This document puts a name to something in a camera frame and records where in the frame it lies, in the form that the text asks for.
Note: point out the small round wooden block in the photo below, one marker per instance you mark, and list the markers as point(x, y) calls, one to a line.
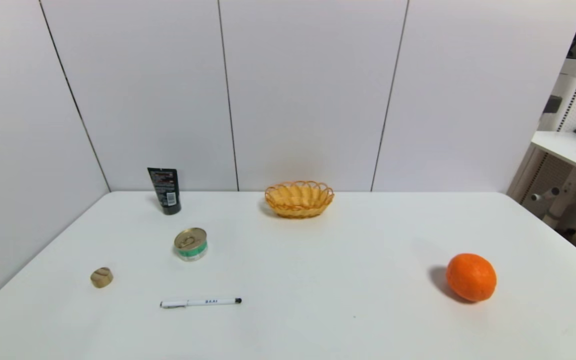
point(101, 277)

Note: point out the yellow wicker basket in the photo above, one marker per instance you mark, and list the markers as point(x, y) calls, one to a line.
point(299, 207)

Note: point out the tin can with green label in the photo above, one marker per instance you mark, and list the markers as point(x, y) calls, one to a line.
point(190, 244)

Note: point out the black cosmetic tube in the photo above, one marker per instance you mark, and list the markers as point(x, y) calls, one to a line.
point(165, 190)

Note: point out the white pen with black tip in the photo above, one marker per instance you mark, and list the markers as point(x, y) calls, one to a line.
point(200, 302)

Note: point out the orange fruit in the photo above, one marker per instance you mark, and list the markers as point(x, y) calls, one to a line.
point(471, 277)

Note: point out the white side desk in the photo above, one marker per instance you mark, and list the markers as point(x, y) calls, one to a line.
point(563, 147)

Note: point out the white desk leg with knob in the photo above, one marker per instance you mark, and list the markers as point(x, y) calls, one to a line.
point(573, 200)

